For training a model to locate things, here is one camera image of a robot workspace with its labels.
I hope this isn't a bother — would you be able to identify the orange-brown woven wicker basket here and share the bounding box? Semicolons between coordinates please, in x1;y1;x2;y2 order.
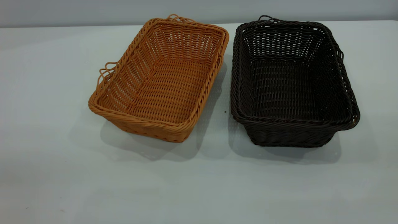
88;14;229;143

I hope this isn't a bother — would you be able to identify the dark brown woven wicker basket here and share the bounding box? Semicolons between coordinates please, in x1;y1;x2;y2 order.
230;15;361;148

